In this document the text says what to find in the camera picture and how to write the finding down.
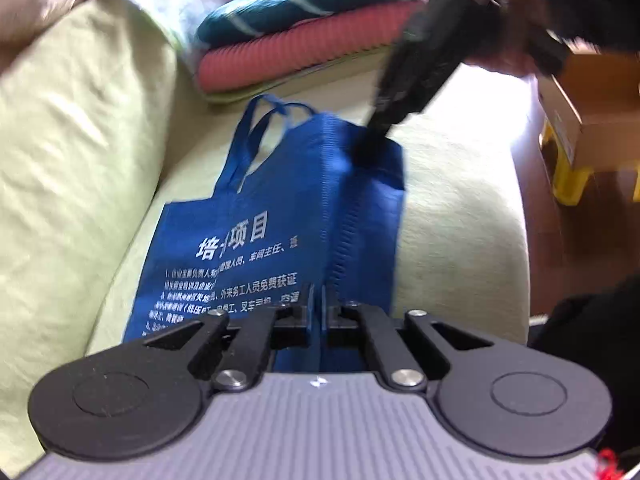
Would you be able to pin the blue shopping bag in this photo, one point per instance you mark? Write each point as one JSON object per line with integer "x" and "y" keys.
{"x": 300, "y": 200}

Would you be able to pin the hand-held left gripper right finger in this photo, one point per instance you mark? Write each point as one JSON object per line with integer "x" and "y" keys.
{"x": 330, "y": 320}

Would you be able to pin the cardboard box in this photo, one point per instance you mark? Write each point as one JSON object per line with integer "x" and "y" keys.
{"x": 600, "y": 90}

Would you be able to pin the person's right hand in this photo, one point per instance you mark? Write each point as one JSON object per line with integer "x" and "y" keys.
{"x": 505, "y": 62}

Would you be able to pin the light green sofa back cushion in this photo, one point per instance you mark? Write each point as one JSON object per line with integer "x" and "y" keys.
{"x": 75, "y": 160}

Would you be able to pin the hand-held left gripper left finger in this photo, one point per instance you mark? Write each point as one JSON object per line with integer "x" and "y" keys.
{"x": 306, "y": 320}

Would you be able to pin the person's black trousers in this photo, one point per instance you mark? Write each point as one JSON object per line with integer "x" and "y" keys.
{"x": 595, "y": 325}

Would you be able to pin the pink ribbed folded cloth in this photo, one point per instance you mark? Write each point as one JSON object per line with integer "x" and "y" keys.
{"x": 300, "y": 45}

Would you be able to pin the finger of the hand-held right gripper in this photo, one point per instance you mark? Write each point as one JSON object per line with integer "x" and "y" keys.
{"x": 387, "y": 110}

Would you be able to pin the white and green bag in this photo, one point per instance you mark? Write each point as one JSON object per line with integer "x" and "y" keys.
{"x": 170, "y": 10}

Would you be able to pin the light green sofa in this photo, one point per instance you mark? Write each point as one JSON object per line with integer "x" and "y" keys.
{"x": 450, "y": 220}

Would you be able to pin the yellow plastic stool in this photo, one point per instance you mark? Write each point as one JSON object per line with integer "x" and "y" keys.
{"x": 570, "y": 180}

